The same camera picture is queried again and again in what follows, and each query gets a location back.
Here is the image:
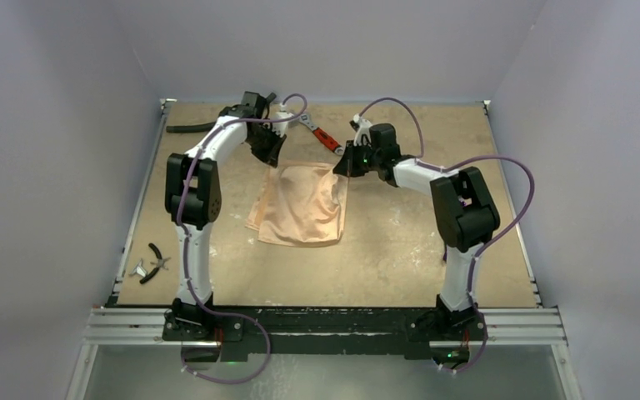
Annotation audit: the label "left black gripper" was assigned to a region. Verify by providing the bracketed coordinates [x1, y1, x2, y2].
[246, 126, 286, 169]

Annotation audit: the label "orange cloth napkin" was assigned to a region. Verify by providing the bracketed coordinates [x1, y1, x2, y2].
[246, 161, 349, 248]

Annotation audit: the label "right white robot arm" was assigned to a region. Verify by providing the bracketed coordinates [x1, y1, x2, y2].
[332, 122, 500, 339]

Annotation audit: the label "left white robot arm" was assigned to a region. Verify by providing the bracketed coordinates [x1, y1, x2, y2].
[164, 92, 295, 341]

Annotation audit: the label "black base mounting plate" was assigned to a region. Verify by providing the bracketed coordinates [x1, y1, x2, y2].
[162, 305, 486, 362]

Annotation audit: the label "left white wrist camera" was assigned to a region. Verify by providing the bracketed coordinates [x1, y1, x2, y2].
[270, 103, 295, 138]

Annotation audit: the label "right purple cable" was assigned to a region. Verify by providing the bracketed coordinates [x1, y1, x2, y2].
[355, 97, 538, 375]

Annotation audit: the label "purple cable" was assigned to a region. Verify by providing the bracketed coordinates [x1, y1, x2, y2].
[355, 97, 538, 375]
[176, 92, 309, 387]

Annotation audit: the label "red handled adjustable wrench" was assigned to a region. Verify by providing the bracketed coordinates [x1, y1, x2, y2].
[289, 112, 344, 156]

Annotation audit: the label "black foam hose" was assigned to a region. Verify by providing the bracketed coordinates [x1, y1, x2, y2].
[166, 92, 278, 135]

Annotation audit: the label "black handled pliers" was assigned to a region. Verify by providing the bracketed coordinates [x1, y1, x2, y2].
[128, 242, 170, 285]

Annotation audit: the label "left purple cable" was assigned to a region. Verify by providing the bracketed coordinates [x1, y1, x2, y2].
[176, 92, 309, 387]

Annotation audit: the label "aluminium frame rail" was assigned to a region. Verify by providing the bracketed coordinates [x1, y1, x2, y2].
[83, 308, 568, 346]

